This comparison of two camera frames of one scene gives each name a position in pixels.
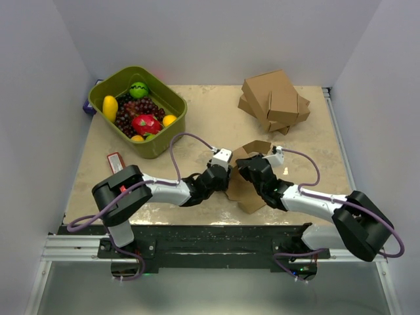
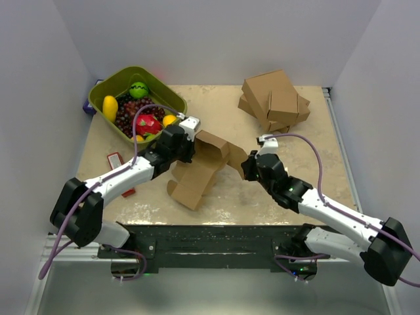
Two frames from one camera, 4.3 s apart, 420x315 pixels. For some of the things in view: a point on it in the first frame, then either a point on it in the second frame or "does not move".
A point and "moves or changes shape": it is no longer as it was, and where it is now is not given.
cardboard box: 239,188 moves or changes shape
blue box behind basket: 87,106 does not move
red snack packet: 116,162 does not move
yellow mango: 110,107 does not move
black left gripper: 223,185 to 190,149
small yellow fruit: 137,138 does not move
